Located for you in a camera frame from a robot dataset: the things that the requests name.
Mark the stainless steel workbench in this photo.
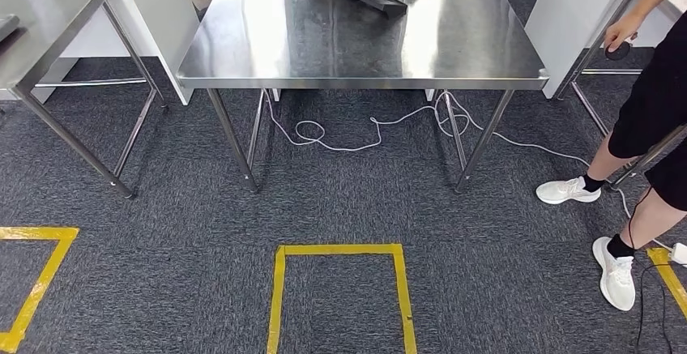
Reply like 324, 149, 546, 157
176, 0, 549, 194

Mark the black floor cable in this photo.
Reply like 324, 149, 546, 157
626, 185, 675, 354

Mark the white table with steel legs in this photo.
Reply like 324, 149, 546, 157
524, 0, 687, 190
0, 0, 201, 199

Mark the person's hand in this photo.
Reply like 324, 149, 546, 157
604, 12, 645, 53

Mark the yellow floor tape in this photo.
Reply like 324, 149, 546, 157
267, 243, 419, 354
646, 248, 687, 321
0, 226, 80, 354

